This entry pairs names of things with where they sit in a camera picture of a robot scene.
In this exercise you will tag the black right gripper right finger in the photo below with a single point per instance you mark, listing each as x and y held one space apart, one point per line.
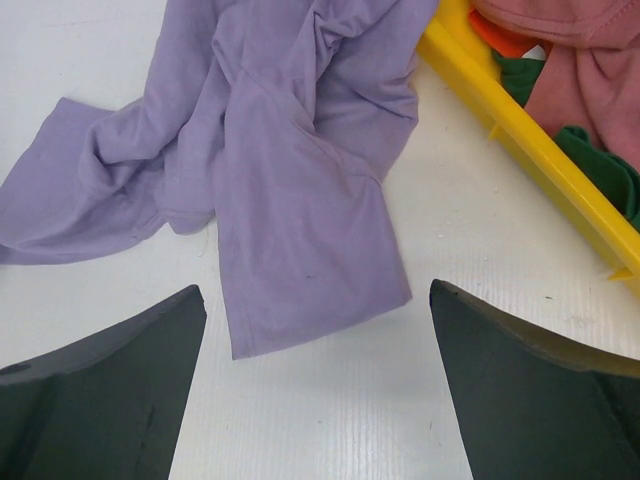
530 403

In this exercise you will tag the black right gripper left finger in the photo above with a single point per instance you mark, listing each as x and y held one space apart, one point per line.
108 406

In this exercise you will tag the purple t shirt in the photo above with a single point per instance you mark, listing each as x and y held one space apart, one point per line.
278 121

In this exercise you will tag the green t shirt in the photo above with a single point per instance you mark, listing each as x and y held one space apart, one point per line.
613 176

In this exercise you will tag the pink t shirt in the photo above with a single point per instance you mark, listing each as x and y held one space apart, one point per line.
591 75

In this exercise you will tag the orange t shirt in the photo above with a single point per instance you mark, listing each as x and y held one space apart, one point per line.
506 43

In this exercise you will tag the yellow plastic tray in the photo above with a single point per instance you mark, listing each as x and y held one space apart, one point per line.
464 63

